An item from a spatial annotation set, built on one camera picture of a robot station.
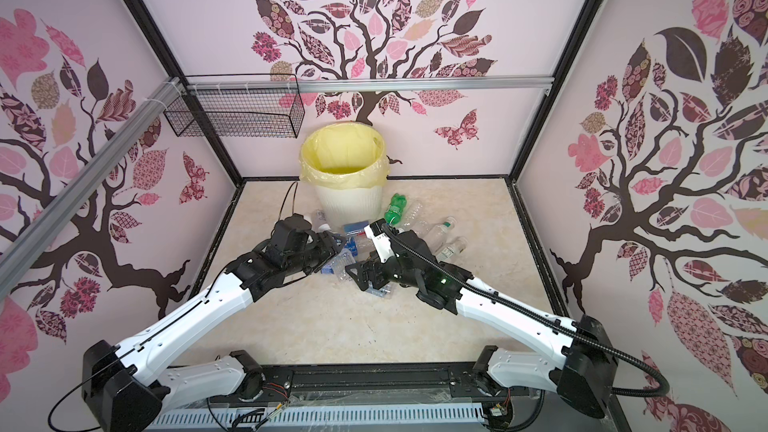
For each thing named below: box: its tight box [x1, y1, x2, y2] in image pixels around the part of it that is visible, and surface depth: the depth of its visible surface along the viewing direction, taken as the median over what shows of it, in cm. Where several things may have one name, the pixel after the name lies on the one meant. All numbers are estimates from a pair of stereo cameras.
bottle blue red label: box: [342, 221, 369, 237], surface depth 104 cm
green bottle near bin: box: [384, 193, 407, 225], surface depth 107 cm
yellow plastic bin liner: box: [299, 122, 390, 188], surface depth 99 cm
